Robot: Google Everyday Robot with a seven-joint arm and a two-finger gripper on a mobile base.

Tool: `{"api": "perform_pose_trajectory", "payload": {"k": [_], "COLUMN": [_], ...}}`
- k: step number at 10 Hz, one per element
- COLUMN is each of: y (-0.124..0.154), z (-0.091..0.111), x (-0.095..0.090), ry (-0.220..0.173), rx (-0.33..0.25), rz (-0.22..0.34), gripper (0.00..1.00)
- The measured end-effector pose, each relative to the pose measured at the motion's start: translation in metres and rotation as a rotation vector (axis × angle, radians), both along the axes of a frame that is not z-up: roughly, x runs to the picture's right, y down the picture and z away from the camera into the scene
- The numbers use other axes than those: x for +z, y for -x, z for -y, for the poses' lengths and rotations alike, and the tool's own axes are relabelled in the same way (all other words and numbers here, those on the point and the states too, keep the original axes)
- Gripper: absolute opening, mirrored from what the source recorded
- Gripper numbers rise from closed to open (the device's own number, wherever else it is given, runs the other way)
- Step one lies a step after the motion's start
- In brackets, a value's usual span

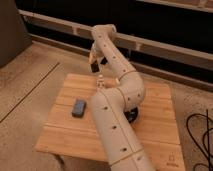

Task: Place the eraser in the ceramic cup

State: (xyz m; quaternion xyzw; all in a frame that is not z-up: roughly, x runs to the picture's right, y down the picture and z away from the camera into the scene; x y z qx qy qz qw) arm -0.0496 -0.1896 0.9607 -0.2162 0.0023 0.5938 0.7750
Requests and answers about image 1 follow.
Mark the blue eraser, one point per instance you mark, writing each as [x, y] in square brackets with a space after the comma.
[79, 108]

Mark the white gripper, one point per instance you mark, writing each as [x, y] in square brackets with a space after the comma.
[96, 53]

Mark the white glue bottle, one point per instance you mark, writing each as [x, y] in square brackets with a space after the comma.
[100, 82]

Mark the white wall rail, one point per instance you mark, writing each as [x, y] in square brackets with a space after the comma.
[166, 51]

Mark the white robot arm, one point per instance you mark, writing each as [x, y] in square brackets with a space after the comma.
[115, 116]

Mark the black bowl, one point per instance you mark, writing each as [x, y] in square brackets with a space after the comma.
[131, 115]

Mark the wooden table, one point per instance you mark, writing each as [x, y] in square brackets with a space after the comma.
[155, 127]

